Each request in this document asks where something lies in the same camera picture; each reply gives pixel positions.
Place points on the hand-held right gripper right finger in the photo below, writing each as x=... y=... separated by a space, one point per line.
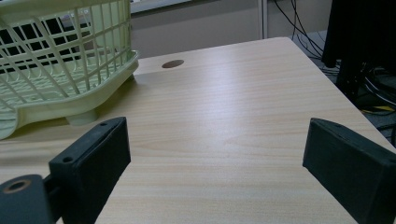
x=351 y=168

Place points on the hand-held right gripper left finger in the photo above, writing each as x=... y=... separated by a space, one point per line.
x=90 y=168

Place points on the pale green plastic dish rack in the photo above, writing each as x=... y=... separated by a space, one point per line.
x=62 y=65

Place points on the white metal post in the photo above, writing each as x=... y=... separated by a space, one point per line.
x=263 y=18

